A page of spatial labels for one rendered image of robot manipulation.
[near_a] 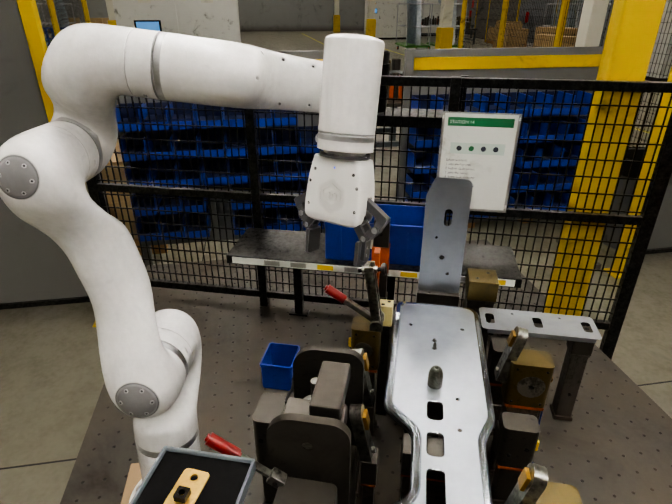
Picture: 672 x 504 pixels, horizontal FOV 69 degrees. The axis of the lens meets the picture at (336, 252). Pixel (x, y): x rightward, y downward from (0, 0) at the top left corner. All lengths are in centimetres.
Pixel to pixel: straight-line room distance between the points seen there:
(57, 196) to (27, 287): 260
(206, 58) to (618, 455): 134
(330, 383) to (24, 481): 189
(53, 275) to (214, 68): 266
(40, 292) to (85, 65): 267
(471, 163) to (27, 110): 219
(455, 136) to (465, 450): 92
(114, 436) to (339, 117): 111
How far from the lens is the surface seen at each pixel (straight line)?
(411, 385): 111
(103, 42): 75
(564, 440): 152
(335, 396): 80
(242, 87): 70
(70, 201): 77
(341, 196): 72
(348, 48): 70
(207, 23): 751
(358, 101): 70
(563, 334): 136
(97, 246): 83
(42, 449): 264
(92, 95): 78
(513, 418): 110
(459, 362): 119
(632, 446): 159
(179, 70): 72
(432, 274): 141
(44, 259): 323
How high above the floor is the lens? 174
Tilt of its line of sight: 27 degrees down
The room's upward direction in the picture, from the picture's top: straight up
